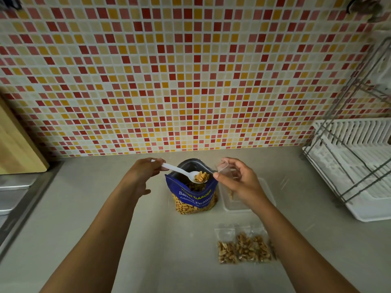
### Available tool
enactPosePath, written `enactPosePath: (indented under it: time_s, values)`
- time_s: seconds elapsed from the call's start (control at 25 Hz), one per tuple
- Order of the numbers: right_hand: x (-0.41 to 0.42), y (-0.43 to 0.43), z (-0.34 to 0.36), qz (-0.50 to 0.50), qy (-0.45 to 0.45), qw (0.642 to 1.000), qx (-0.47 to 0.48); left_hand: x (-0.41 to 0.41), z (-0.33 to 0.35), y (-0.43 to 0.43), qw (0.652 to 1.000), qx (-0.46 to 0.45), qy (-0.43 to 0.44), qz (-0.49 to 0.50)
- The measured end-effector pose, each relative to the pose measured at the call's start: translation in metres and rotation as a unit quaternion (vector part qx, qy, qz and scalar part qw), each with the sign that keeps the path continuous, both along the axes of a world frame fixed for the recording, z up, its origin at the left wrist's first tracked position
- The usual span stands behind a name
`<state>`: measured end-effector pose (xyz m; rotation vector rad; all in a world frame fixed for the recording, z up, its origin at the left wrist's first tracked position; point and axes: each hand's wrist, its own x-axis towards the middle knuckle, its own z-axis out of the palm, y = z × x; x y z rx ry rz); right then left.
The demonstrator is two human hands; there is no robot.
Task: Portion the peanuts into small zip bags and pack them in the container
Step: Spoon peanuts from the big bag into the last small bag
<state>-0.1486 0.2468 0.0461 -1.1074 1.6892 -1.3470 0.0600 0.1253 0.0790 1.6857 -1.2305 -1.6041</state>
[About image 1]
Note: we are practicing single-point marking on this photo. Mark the blue peanut bag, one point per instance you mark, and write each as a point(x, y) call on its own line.
point(191, 195)

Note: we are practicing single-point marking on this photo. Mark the clear plastic container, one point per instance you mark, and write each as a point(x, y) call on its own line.
point(265, 189)

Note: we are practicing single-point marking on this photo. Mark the person's right hand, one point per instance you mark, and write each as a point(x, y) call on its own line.
point(244, 186)

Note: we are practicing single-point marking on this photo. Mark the dark hanging object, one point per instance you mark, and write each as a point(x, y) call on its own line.
point(9, 2)

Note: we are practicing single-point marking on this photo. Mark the spoonful of peanuts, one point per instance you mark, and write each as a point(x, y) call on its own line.
point(201, 176)

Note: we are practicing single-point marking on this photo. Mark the white plastic cutlery holder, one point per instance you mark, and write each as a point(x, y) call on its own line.
point(381, 64)

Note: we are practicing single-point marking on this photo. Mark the white plastic drainer tray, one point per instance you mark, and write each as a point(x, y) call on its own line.
point(372, 210)

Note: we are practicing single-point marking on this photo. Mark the person's right thumb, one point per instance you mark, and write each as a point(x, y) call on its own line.
point(221, 179)

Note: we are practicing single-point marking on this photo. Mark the small clear bag of peanuts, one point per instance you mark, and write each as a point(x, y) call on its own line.
point(262, 248)
point(246, 248)
point(226, 251)

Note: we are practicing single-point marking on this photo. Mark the stainless steel sink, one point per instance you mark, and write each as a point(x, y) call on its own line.
point(15, 195)

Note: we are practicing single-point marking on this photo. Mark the person's left forearm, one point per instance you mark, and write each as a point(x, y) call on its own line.
point(100, 238)

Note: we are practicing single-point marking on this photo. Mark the white plastic spoon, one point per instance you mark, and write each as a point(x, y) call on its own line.
point(177, 170)

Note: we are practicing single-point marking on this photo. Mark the person's right forearm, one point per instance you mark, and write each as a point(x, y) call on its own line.
point(296, 250)

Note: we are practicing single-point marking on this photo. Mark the person's left hand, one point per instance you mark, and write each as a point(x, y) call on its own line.
point(139, 176)

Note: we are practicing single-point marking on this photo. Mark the wooden cutting board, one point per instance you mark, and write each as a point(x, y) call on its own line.
point(18, 146)

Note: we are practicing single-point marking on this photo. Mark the person's left thumb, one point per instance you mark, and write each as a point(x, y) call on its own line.
point(161, 168)

